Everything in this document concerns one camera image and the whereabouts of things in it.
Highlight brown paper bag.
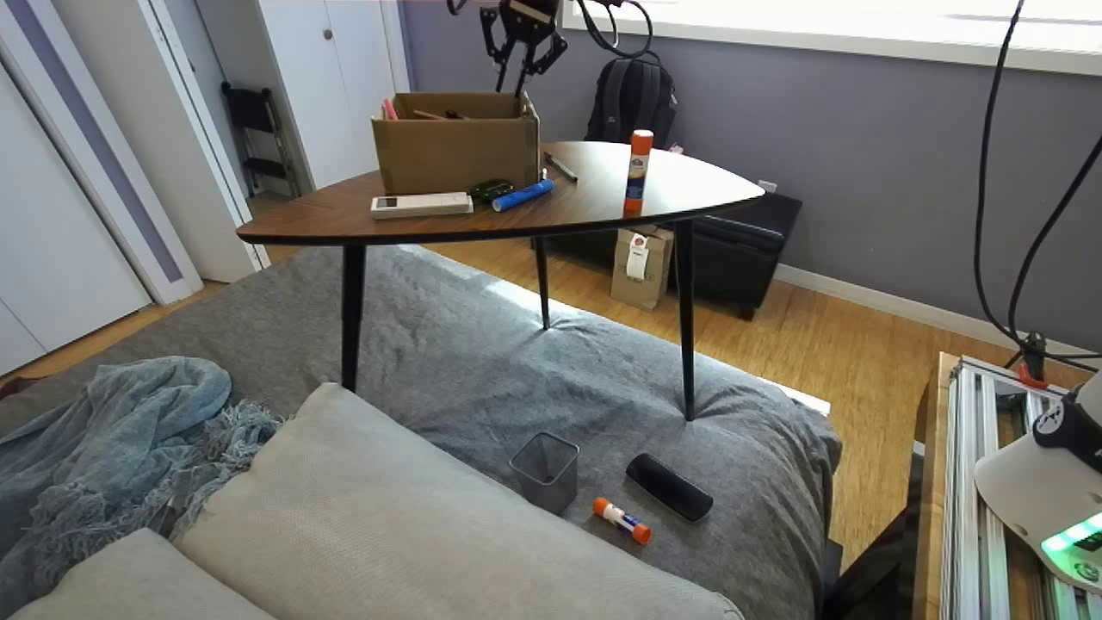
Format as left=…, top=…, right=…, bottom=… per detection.
left=609, top=223, right=678, bottom=313

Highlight black leather ottoman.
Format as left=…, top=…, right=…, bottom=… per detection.
left=538, top=187, right=806, bottom=325

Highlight white window sill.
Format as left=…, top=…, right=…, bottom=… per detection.
left=558, top=0, right=1102, bottom=83

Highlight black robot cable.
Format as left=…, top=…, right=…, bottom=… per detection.
left=969, top=0, right=1102, bottom=371
left=1004, top=135, right=1102, bottom=348

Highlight small grey box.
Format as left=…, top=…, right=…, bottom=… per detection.
left=509, top=426, right=583, bottom=516

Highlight black shoe rack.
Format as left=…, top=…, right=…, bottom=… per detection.
left=218, top=78, right=304, bottom=201

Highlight white door frame grey stripe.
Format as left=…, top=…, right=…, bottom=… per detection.
left=0, top=0, right=209, bottom=313

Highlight small orange white glue stick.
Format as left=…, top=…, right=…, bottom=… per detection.
left=590, top=494, right=654, bottom=553

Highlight large orange white glue stick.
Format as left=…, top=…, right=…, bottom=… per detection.
left=618, top=127, right=656, bottom=221

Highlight pale blue throw blanket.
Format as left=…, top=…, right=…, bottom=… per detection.
left=0, top=352, right=286, bottom=618

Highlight white closet doors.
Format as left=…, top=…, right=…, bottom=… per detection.
left=251, top=0, right=412, bottom=193

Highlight brown pencil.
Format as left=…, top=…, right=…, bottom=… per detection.
left=540, top=147, right=583, bottom=187

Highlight wooden base board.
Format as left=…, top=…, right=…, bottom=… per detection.
left=908, top=348, right=962, bottom=620

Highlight light grey cushion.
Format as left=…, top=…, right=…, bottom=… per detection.
left=167, top=378, right=752, bottom=620
left=5, top=523, right=251, bottom=620

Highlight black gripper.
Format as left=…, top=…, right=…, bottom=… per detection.
left=477, top=0, right=575, bottom=97

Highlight brown cardboard box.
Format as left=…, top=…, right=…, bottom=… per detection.
left=369, top=90, right=545, bottom=201

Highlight black fabric object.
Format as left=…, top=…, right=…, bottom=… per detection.
left=820, top=452, right=925, bottom=620

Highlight aluminium profile frame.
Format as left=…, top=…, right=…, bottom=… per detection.
left=935, top=352, right=1102, bottom=620

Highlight blue pen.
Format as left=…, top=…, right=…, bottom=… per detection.
left=490, top=177, right=558, bottom=218

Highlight wooden table with black legs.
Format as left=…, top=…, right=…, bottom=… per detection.
left=234, top=138, right=772, bottom=425

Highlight white remote control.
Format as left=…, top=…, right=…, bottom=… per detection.
left=369, top=189, right=477, bottom=223

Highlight small black clip object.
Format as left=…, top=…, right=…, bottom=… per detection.
left=463, top=177, right=521, bottom=208

